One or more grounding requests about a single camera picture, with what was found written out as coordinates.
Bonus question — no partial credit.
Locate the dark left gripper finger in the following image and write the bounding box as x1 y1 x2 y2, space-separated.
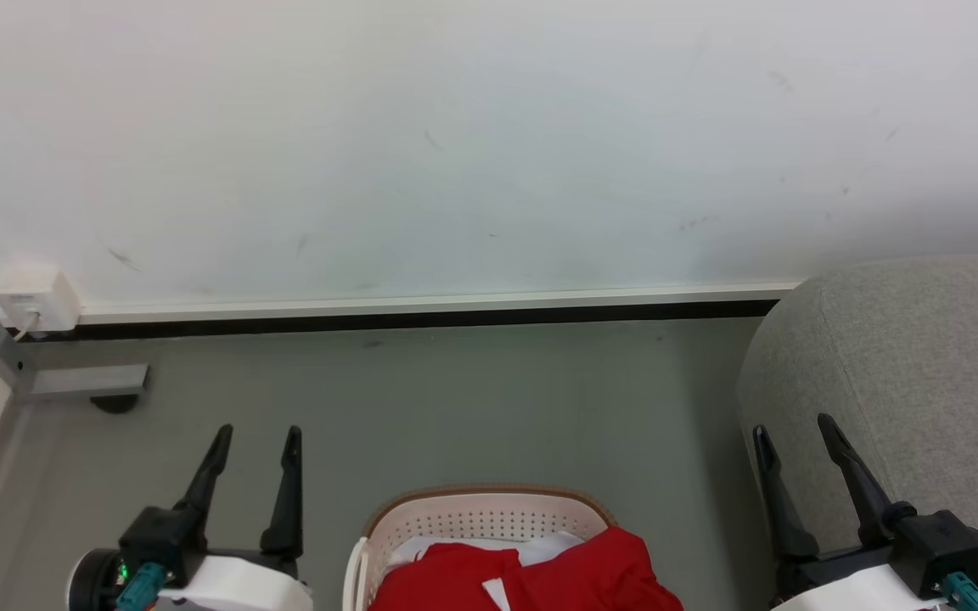
260 425 305 559
173 423 234 548

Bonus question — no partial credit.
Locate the white and black baseboard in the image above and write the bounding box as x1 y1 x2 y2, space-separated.
5 281 806 342

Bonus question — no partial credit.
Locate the grey fabric sofa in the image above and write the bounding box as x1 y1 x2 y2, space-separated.
735 253 978 611

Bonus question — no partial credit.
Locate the white wall outlet box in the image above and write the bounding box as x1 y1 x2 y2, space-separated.
0 265 82 340

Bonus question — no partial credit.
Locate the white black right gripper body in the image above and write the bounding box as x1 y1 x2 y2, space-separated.
773 546 957 611

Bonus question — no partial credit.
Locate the red garment with white stripes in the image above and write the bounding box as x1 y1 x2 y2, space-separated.
368 526 683 611

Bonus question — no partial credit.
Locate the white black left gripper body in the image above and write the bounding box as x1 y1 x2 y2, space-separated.
154 548 316 611

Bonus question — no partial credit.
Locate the teal plug right gripper cable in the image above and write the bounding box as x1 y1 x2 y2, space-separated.
937 572 978 611

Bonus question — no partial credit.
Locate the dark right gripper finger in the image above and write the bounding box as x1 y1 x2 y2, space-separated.
817 413 917 548
752 425 821 561

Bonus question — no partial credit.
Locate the white perforated laundry basket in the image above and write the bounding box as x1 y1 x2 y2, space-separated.
342 485 626 611

